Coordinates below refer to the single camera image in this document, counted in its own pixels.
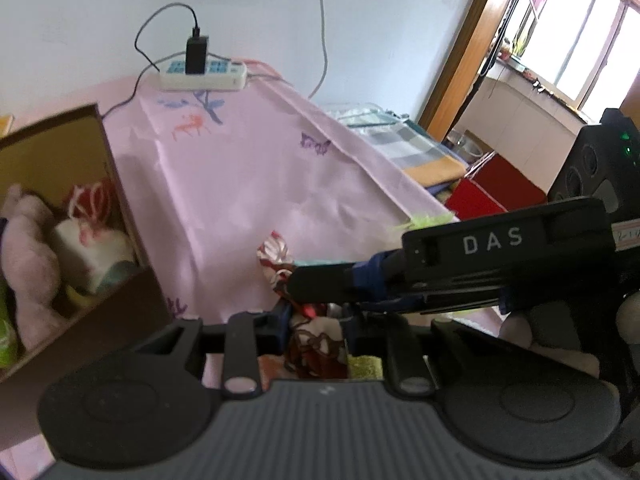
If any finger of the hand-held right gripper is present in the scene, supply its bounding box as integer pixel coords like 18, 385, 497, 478
289, 251, 407, 313

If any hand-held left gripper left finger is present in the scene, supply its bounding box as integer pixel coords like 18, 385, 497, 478
135, 302, 292, 402

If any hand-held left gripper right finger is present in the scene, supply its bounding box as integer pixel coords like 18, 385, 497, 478
345, 311, 502, 396

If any red white floral fabric toy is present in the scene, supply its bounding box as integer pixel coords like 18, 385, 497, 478
256, 231, 349, 380

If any white fluffy plush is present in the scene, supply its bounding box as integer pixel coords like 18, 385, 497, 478
500, 305, 601, 377

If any lime green fluffy plush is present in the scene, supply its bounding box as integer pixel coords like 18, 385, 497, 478
404, 211, 458, 227

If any brown cardboard box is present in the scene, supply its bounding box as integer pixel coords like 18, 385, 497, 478
0, 104, 173, 456

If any white cat plush toy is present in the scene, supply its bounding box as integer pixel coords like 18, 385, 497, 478
54, 217, 137, 303

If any brown plush toy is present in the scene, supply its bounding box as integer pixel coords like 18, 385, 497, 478
0, 185, 63, 351

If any red open box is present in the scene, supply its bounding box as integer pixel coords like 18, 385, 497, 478
445, 152, 548, 221

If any metal pot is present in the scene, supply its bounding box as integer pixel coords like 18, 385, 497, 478
445, 130, 486, 166

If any pink printed tablecloth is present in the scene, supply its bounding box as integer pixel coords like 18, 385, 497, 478
0, 57, 461, 480

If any checked folded cloth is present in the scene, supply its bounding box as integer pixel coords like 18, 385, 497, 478
345, 110, 468, 192

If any white power strip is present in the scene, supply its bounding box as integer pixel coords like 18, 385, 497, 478
159, 58, 249, 92

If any window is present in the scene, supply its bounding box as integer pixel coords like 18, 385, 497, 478
495, 0, 640, 122

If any black charger plug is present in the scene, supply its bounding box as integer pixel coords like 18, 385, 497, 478
185, 35, 210, 76

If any green moustache plush toy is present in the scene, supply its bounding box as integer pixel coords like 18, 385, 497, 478
0, 280, 21, 367

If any wooden door frame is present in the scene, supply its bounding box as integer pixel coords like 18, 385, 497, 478
417, 0, 531, 141

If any white hanging cable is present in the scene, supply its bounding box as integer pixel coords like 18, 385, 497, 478
307, 0, 331, 101

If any black charger cable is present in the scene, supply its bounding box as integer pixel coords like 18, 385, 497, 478
102, 2, 200, 121

